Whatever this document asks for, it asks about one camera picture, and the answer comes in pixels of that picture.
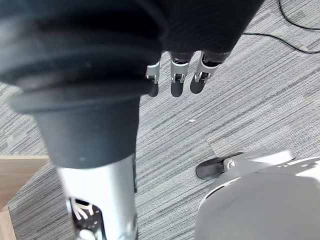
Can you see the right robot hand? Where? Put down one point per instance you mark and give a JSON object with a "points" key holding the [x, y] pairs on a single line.
{"points": [[100, 62]]}

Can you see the silver robot leg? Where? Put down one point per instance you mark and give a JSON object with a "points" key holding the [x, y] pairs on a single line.
{"points": [[260, 197]]}

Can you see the dark robot foot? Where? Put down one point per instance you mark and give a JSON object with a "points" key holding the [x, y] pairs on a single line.
{"points": [[212, 167]]}

